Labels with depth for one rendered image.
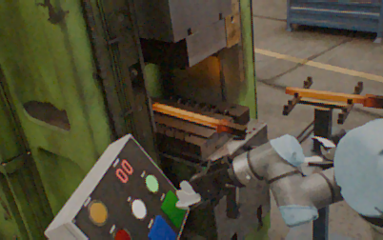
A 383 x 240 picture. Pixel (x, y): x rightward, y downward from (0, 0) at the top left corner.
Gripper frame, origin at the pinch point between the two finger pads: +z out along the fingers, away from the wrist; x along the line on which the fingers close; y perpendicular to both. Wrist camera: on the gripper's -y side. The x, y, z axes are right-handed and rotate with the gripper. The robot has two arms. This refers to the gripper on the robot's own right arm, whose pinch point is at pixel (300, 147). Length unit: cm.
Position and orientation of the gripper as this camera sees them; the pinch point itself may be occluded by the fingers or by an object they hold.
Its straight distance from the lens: 138.3
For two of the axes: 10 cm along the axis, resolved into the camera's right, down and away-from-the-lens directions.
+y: 1.2, 8.7, 4.8
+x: 6.3, -4.4, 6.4
